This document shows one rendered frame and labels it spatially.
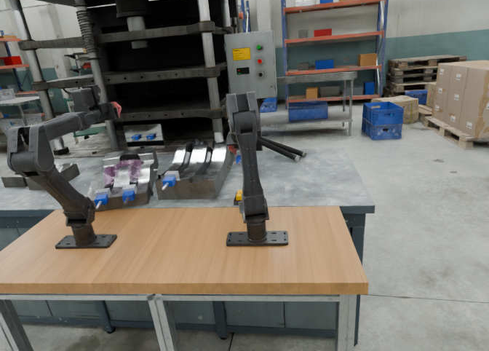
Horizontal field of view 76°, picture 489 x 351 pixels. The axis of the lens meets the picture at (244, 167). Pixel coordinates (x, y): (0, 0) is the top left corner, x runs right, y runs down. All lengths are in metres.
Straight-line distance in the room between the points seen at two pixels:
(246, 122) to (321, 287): 0.50
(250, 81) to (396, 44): 6.22
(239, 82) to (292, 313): 1.36
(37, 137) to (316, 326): 1.40
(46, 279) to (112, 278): 0.21
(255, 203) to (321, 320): 0.87
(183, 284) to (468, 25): 8.04
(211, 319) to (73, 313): 0.77
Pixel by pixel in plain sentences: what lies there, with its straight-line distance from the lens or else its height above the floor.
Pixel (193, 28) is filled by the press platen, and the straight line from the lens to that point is 2.00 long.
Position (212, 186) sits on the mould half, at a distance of 1.31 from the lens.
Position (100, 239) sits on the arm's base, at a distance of 1.22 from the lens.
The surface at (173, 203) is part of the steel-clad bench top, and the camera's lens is 1.36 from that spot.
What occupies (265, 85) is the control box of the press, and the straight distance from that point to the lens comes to 2.04.
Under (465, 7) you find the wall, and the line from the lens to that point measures 8.42.
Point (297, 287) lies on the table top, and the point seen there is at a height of 0.78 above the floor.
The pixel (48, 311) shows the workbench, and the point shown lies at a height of 0.13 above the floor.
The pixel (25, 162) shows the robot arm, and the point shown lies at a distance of 1.02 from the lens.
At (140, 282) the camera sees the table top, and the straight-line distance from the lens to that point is 0.98.
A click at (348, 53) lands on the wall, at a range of 7.86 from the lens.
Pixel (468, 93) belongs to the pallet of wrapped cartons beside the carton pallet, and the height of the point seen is 0.63.
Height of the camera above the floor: 1.39
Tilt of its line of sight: 21 degrees down
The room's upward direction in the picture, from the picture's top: 5 degrees counter-clockwise
